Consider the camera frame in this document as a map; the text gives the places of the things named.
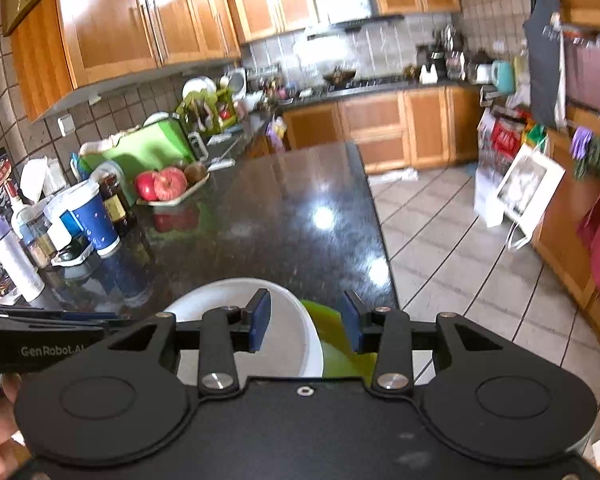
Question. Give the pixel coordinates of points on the clear plastic snack jar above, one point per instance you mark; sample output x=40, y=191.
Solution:
x=37, y=240

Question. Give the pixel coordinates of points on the white knife holder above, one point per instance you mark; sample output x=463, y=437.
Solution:
x=428, y=75

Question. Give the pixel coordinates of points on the two-door wooden wall cabinet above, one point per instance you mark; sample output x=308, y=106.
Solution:
x=275, y=5

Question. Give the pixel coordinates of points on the dark red apple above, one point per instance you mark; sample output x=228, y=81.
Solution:
x=145, y=186

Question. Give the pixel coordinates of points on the green plastic plate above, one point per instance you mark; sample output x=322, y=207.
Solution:
x=337, y=355

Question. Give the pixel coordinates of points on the long wooden wall cabinet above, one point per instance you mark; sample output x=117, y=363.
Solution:
x=115, y=25

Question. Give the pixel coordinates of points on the white smooth plastic bowl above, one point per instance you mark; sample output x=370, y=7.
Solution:
x=285, y=330

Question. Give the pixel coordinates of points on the purple water bottle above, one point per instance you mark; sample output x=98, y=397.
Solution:
x=15, y=260

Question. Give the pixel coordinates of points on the green dish rack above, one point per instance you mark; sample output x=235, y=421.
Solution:
x=207, y=112

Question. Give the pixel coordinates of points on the beige cloth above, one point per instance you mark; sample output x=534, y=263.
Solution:
x=102, y=144

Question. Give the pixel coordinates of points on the white rice cooker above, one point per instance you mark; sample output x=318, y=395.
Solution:
x=238, y=82

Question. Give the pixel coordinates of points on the wall socket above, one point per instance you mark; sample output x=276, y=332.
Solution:
x=66, y=125

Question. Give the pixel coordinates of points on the white plate in rack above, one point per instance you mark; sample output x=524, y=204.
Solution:
x=197, y=87

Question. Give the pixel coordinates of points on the brown kiwi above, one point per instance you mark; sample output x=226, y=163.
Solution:
x=196, y=172

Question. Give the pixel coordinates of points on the wooden base cabinets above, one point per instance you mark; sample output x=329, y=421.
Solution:
x=380, y=125

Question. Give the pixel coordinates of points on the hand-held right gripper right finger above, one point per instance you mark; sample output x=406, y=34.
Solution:
x=352, y=322

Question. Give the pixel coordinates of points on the blender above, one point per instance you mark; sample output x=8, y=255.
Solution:
x=455, y=57

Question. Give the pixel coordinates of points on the white plastic tray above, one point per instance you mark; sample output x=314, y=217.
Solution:
x=75, y=256

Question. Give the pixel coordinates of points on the mauve storage box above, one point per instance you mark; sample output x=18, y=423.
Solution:
x=592, y=75

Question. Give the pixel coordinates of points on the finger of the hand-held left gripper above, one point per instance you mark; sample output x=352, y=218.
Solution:
x=55, y=320

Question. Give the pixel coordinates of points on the white paper bag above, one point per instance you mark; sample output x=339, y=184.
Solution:
x=525, y=190

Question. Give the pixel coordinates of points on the black coffee machine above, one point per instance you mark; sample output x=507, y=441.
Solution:
x=430, y=60

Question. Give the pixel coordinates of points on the light red apple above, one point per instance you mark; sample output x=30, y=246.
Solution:
x=171, y=182

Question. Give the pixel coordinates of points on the blue cup with white lid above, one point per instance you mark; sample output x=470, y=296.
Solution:
x=95, y=220

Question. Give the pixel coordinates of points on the mint green kettle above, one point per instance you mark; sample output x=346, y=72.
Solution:
x=503, y=77

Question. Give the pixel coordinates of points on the beige fruit tray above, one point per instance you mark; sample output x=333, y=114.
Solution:
x=175, y=199

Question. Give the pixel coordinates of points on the wok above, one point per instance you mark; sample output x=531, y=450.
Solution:
x=340, y=77

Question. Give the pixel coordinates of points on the white cloth on floor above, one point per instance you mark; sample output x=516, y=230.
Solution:
x=392, y=176

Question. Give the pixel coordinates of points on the red shopping bag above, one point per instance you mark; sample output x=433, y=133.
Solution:
x=506, y=140

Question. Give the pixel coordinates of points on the dark glass jar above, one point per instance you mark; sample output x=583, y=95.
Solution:
x=116, y=205

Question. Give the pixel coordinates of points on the dark apron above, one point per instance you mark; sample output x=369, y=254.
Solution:
x=545, y=60

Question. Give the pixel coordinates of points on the blue tissue pack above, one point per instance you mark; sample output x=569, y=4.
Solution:
x=67, y=222

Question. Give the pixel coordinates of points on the green cutting board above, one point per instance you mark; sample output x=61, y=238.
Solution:
x=145, y=147

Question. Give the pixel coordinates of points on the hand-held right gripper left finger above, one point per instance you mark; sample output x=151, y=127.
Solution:
x=259, y=320

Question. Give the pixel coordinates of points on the gas stove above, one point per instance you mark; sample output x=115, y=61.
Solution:
x=375, y=86

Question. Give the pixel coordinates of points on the range hood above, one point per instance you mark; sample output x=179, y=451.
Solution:
x=355, y=25

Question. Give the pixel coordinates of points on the purple rubber gloves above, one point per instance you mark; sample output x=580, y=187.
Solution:
x=580, y=144

